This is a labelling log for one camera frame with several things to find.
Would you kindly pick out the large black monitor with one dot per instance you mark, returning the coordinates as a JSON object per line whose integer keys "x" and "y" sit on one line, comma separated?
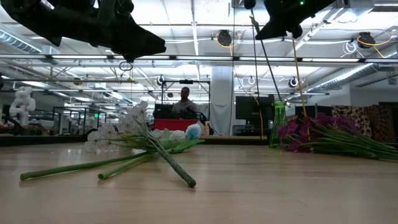
{"x": 248, "y": 107}

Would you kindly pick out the small black monitor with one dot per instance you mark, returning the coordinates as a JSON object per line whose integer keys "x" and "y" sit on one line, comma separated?
{"x": 162, "y": 111}

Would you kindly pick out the brown patterned cloth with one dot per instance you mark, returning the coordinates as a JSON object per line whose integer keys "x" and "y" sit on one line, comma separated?
{"x": 373, "y": 116}

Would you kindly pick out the black computer tower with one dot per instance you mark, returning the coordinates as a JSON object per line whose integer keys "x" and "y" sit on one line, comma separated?
{"x": 321, "y": 109}

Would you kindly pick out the white veined flower spray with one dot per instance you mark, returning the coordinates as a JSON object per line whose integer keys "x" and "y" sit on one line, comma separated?
{"x": 133, "y": 119}

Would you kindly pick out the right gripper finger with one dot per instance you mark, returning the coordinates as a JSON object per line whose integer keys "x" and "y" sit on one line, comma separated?
{"x": 280, "y": 29}

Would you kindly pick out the person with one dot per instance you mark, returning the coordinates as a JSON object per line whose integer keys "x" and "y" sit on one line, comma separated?
{"x": 185, "y": 107}

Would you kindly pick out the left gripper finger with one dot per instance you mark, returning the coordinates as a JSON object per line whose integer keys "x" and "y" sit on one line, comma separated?
{"x": 136, "y": 45}

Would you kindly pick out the white blue-tipped artificial tulip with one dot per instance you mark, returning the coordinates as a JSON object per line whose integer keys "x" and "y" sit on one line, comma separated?
{"x": 193, "y": 131}

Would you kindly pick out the green glass vase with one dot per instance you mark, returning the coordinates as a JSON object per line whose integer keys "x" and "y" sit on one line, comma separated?
{"x": 278, "y": 130}

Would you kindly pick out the small yellow bottle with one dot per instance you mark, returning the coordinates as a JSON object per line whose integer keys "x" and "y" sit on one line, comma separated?
{"x": 206, "y": 129}

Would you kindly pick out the white draped cloth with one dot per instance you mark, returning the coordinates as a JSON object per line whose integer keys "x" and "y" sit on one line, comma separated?
{"x": 222, "y": 109}

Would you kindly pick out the red plastic bin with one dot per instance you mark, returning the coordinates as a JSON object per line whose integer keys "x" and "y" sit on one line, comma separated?
{"x": 169, "y": 124}

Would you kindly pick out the long ceiling light strip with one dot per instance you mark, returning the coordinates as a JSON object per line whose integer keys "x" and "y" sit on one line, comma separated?
{"x": 202, "y": 58}

